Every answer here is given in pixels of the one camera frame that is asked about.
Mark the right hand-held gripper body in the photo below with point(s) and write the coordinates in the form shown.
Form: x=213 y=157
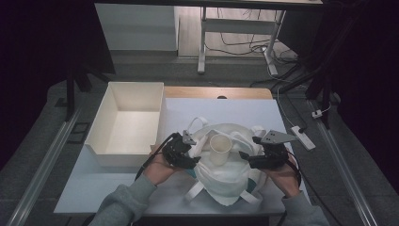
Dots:
x=273 y=157

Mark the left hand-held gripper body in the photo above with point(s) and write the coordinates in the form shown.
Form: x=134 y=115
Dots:
x=175 y=153

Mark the white paper cup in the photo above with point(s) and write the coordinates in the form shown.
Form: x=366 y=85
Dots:
x=220 y=150

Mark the white tote bag coloured shapes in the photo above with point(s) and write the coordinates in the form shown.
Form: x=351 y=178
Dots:
x=226 y=182

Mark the white box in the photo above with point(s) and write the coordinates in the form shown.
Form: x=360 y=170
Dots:
x=125 y=132

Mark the person's left hand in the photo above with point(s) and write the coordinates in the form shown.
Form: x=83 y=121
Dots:
x=158 y=172

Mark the person's right hand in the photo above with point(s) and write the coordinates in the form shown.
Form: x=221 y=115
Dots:
x=287 y=180

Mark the white power strip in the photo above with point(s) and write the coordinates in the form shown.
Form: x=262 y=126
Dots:
x=302 y=137

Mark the white table mat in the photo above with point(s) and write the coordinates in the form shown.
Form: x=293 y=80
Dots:
x=219 y=109

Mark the black table grommet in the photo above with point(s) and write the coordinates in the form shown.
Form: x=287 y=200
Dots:
x=221 y=97

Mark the small white plug adapter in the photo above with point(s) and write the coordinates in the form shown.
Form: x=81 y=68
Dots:
x=317 y=114

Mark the wooden table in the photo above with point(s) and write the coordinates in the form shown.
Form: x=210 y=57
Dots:
x=194 y=92

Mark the black stand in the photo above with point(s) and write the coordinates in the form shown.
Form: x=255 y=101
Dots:
x=70 y=94
x=323 y=84

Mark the black floor plate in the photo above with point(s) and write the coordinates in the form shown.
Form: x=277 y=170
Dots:
x=70 y=133

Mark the white cabinet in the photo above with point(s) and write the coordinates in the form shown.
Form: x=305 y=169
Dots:
x=135 y=28

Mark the metal rail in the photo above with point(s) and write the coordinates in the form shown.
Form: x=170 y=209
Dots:
x=345 y=169
x=47 y=160

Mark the white desk frame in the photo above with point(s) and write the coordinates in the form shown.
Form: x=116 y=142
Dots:
x=238 y=26

